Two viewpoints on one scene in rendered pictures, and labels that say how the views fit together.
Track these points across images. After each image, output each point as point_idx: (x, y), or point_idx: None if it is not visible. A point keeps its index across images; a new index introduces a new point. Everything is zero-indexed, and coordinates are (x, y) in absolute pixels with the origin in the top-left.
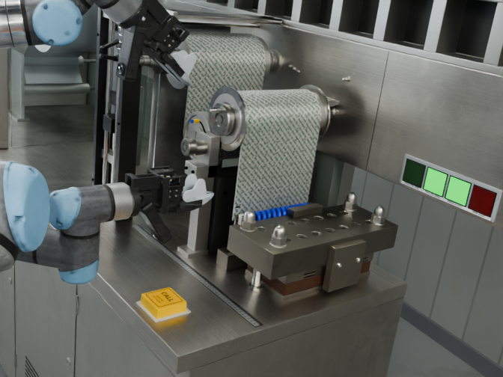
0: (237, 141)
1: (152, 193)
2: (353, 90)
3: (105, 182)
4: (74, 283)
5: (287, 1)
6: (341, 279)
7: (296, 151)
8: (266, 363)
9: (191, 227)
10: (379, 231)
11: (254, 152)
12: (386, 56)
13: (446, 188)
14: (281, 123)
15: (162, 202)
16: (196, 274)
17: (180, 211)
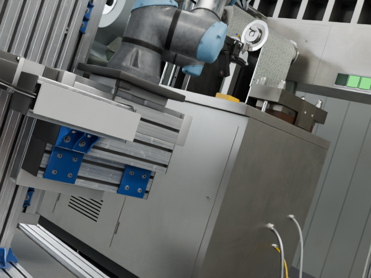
0: (260, 44)
1: (228, 47)
2: (308, 46)
3: (164, 74)
4: (192, 73)
5: (265, 13)
6: (303, 122)
7: (281, 64)
8: (273, 140)
9: (223, 91)
10: (320, 109)
11: (266, 53)
12: (329, 27)
13: (359, 83)
14: (279, 44)
15: (233, 51)
16: None
17: (239, 60)
